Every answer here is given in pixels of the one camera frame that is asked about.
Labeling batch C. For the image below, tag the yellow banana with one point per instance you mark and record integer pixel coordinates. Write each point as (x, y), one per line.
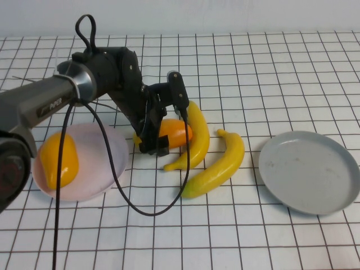
(201, 135)
(225, 166)

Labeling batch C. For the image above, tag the grey round plate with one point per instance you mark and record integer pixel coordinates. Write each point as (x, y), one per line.
(306, 174)

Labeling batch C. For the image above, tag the pink round plate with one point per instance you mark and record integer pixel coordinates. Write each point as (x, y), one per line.
(92, 157)

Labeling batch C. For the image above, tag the plain yellow mango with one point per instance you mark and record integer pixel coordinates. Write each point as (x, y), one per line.
(47, 160)

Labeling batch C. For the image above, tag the white zip tie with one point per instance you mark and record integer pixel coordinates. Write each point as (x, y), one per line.
(57, 60)

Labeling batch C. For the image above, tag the white grid tablecloth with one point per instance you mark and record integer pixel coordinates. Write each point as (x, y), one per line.
(253, 70)

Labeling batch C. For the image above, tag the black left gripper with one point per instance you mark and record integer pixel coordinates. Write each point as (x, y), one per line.
(152, 118)

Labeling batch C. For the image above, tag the yellow mango with orange blush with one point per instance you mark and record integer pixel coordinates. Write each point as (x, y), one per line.
(174, 132)

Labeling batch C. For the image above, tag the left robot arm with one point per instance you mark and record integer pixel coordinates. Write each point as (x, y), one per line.
(42, 95)

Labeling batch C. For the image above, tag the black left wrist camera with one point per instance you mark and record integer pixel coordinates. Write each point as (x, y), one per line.
(177, 90)

